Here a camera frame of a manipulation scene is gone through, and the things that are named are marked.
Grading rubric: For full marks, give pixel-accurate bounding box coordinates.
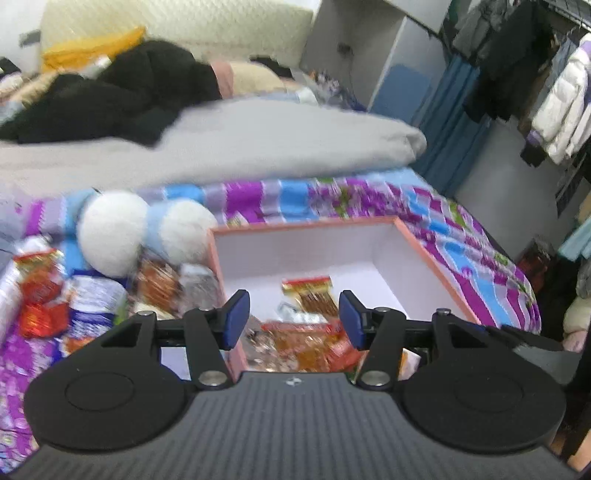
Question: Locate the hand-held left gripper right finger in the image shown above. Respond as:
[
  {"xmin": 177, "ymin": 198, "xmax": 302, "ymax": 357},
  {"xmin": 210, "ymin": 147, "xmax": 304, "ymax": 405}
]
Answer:
[{"xmin": 338, "ymin": 291, "xmax": 492, "ymax": 389}]

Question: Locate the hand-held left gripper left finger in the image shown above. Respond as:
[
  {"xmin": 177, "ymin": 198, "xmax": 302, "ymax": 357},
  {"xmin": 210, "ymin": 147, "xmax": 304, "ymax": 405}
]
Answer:
[{"xmin": 98, "ymin": 290, "xmax": 251, "ymax": 389}]

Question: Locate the gold striped snack packet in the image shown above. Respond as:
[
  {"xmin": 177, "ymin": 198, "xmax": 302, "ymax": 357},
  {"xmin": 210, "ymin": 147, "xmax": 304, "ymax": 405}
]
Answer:
[{"xmin": 281, "ymin": 276, "xmax": 340, "ymax": 317}]

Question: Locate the orange red snack packet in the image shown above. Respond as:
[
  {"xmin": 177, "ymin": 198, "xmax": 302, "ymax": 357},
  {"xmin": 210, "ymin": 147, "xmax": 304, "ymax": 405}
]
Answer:
[{"xmin": 261, "ymin": 320, "xmax": 365, "ymax": 374}]

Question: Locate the pink cardboard box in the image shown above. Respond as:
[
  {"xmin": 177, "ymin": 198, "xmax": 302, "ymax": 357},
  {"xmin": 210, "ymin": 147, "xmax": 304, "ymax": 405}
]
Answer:
[{"xmin": 206, "ymin": 216, "xmax": 485, "ymax": 384}]

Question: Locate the pile of snack packets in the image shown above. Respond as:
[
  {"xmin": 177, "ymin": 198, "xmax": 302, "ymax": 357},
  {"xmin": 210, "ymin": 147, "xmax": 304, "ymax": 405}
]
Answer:
[{"xmin": 9, "ymin": 235, "xmax": 220, "ymax": 358}]

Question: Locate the cream soft bundle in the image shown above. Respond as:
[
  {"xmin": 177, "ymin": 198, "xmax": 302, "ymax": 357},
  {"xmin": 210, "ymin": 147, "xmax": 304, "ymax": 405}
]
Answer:
[{"xmin": 563, "ymin": 295, "xmax": 591, "ymax": 352}]

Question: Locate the red patterned bag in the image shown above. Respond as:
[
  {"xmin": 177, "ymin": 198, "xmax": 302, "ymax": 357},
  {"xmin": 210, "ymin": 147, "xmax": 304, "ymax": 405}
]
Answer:
[{"xmin": 517, "ymin": 237, "xmax": 555, "ymax": 282}]

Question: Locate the teal garment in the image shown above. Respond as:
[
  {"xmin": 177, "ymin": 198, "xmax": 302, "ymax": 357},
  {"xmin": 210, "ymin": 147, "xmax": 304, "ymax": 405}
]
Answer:
[{"xmin": 556, "ymin": 217, "xmax": 591, "ymax": 259}]

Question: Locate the white and blue plush toy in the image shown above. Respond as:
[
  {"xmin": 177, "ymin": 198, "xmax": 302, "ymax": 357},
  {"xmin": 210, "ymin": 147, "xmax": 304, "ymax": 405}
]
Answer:
[{"xmin": 65, "ymin": 189, "xmax": 218, "ymax": 278}]

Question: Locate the grey duvet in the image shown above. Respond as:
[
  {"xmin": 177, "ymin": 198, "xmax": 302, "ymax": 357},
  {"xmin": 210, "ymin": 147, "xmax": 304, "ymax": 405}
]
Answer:
[{"xmin": 0, "ymin": 99, "xmax": 428, "ymax": 204}]

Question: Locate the blue curtain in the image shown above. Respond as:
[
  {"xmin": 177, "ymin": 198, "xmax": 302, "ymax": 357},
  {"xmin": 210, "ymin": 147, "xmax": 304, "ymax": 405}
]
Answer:
[{"xmin": 413, "ymin": 55, "xmax": 490, "ymax": 195}]

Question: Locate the white spray can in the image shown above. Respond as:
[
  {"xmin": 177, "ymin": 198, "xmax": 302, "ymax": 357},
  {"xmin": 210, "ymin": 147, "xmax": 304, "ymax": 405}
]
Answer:
[{"xmin": 0, "ymin": 261, "xmax": 23, "ymax": 344}]

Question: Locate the cluster of small toiletries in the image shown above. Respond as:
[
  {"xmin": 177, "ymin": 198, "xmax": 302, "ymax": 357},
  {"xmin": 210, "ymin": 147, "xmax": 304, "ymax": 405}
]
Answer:
[{"xmin": 314, "ymin": 69, "xmax": 365, "ymax": 112}]

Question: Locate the blue padded board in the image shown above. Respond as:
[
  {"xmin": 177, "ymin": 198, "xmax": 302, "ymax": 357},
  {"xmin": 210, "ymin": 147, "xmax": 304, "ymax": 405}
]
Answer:
[{"xmin": 374, "ymin": 65, "xmax": 432, "ymax": 125}]

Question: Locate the pink cloth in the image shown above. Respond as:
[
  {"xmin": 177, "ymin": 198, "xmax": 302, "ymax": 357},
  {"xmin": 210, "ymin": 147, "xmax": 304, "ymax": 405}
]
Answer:
[{"xmin": 210, "ymin": 60, "xmax": 236, "ymax": 100}]

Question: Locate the beige cloth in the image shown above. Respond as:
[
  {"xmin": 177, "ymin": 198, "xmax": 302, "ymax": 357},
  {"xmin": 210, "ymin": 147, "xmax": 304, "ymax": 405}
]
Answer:
[{"xmin": 228, "ymin": 62, "xmax": 287, "ymax": 95}]

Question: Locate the white puffer jacket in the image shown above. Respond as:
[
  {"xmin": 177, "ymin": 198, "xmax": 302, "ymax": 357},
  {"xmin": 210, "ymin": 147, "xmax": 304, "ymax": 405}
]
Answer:
[{"xmin": 531, "ymin": 39, "xmax": 591, "ymax": 164}]

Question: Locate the black fleece garment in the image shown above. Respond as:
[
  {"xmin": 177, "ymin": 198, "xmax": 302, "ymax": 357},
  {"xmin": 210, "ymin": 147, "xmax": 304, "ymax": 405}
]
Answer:
[{"xmin": 0, "ymin": 39, "xmax": 222, "ymax": 148}]

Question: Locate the dark cloth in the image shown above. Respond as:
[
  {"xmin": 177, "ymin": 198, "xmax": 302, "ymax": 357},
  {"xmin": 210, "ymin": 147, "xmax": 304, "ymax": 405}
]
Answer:
[{"xmin": 249, "ymin": 55, "xmax": 294, "ymax": 79}]

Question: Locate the white cabinet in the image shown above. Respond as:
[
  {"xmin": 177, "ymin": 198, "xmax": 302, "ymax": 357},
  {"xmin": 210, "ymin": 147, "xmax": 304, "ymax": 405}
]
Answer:
[{"xmin": 300, "ymin": 0, "xmax": 453, "ymax": 114}]

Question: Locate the black hanging coat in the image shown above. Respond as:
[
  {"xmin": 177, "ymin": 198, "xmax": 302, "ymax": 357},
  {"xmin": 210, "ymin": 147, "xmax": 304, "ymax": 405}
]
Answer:
[{"xmin": 464, "ymin": 2, "xmax": 552, "ymax": 123}]

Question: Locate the cream quilted headboard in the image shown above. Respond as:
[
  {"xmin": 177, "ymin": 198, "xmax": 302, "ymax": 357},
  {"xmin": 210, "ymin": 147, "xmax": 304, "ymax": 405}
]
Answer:
[{"xmin": 39, "ymin": 0, "xmax": 315, "ymax": 63}]

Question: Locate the yellow cloth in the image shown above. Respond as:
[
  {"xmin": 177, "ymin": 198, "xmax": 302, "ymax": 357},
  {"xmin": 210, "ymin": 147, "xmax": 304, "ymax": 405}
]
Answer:
[{"xmin": 41, "ymin": 27, "xmax": 147, "ymax": 72}]

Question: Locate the grey hanging coat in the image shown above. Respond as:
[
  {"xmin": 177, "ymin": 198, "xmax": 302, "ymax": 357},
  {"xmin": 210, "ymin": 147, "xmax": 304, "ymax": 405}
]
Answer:
[{"xmin": 452, "ymin": 0, "xmax": 504, "ymax": 56}]

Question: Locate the metal clothes rack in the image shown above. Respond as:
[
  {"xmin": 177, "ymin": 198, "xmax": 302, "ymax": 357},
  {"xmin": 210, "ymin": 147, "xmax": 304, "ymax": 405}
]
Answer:
[{"xmin": 542, "ymin": 0, "xmax": 591, "ymax": 24}]

